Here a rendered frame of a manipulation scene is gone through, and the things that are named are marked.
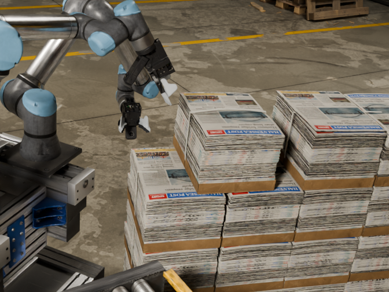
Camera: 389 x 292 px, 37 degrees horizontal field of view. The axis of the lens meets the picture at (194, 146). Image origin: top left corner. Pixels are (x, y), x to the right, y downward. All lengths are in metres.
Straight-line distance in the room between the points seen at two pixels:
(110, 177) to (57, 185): 1.53
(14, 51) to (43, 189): 0.76
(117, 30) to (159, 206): 0.60
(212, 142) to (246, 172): 0.19
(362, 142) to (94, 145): 2.32
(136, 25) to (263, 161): 0.63
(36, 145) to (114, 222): 1.21
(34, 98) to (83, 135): 2.07
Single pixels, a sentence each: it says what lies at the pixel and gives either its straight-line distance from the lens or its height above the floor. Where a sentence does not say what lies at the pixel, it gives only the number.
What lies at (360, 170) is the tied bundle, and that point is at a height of 0.91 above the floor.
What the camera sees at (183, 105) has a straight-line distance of 2.14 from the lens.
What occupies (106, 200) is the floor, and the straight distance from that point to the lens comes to 3.44.
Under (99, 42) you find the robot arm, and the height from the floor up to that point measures 1.34.
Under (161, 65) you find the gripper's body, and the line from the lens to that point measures 1.89.
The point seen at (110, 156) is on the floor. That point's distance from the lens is 3.90.
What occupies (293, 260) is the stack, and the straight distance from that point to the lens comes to 2.30.
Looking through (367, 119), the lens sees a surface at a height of 1.07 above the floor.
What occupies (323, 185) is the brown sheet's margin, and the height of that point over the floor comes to 0.85.
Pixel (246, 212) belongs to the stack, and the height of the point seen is 0.75.
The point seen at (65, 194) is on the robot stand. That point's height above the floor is 0.71.
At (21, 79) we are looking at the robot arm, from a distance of 2.22.
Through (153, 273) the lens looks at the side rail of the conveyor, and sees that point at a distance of 1.68.
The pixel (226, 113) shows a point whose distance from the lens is 2.07.
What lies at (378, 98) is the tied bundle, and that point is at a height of 1.06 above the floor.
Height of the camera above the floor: 1.88
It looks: 27 degrees down
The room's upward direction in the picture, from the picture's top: 7 degrees clockwise
